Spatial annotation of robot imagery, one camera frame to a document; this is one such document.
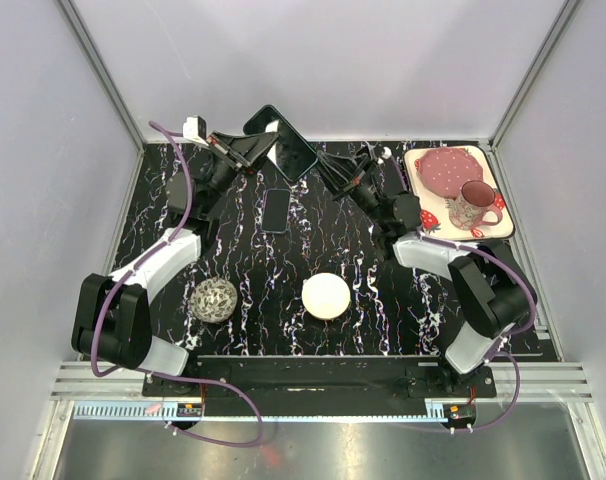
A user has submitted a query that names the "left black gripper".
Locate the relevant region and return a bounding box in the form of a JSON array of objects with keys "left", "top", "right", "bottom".
[{"left": 200, "top": 132, "right": 282, "bottom": 216}]

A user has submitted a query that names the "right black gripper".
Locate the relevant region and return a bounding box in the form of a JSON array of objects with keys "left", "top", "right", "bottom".
[{"left": 310, "top": 155, "right": 388, "bottom": 231}]

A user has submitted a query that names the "phone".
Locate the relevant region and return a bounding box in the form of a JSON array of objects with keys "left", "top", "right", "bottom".
[{"left": 243, "top": 105, "right": 317, "bottom": 184}]

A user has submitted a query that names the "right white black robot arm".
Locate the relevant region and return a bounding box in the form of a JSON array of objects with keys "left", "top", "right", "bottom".
[{"left": 314, "top": 145, "right": 537, "bottom": 397}]

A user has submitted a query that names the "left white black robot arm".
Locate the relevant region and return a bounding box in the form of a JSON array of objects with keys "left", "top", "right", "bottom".
[{"left": 71, "top": 116, "right": 279, "bottom": 396}]

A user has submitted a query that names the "blue smartphone on table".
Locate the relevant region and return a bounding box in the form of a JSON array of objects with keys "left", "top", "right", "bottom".
[{"left": 261, "top": 189, "right": 291, "bottom": 234}]

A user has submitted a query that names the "pink polka dot plate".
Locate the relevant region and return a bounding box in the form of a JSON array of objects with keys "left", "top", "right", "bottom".
[{"left": 415, "top": 147, "right": 484, "bottom": 199}]

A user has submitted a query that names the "strawberry print cream tray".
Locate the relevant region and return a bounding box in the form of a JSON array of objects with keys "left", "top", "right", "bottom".
[{"left": 403, "top": 145, "right": 514, "bottom": 241}]

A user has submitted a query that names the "white round lid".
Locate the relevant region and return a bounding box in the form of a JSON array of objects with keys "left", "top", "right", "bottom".
[{"left": 301, "top": 273, "right": 351, "bottom": 321}]

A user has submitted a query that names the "pink ghost pattern mug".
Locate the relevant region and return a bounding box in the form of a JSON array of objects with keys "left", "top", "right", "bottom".
[{"left": 449, "top": 180, "right": 503, "bottom": 230}]

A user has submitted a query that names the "leaf patterned round bowl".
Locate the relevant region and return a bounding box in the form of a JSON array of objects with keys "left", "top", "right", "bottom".
[{"left": 188, "top": 277, "right": 238, "bottom": 324}]

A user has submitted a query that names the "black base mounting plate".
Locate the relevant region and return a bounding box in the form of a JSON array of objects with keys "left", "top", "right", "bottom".
[{"left": 142, "top": 354, "right": 498, "bottom": 401}]

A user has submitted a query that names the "right small controller board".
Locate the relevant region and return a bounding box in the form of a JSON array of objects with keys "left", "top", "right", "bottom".
[{"left": 445, "top": 404, "right": 477, "bottom": 423}]

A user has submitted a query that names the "small controller board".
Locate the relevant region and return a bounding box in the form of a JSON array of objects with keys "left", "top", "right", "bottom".
[
  {"left": 445, "top": 404, "right": 477, "bottom": 423},
  {"left": 176, "top": 401, "right": 203, "bottom": 418}
]

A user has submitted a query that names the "left small controller board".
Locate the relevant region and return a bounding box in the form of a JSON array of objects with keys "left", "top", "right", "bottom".
[{"left": 176, "top": 401, "right": 203, "bottom": 418}]

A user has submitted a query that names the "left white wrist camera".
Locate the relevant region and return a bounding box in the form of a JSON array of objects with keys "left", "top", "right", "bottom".
[{"left": 182, "top": 116, "right": 208, "bottom": 146}]

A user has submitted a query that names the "aluminium frame rail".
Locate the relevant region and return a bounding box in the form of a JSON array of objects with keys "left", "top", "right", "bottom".
[{"left": 50, "top": 362, "right": 592, "bottom": 404}]

